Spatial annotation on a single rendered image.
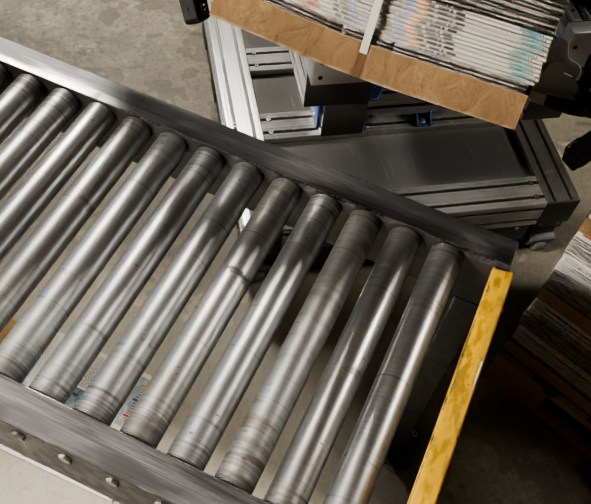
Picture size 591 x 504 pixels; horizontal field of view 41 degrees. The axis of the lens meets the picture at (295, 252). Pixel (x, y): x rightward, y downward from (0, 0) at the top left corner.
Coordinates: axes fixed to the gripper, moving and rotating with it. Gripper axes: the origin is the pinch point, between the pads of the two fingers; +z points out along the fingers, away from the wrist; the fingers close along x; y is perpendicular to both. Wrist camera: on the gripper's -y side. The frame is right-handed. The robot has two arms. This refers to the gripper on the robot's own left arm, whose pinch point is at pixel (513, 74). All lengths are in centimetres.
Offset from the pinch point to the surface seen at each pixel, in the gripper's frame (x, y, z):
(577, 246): -24.7, -34.5, -23.1
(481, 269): 8.2, -26.1, -6.6
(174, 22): -117, -61, 105
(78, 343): 44, -36, 38
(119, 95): 6, -22, 56
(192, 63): -104, -66, 91
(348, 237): 14.5, -25.4, 12.7
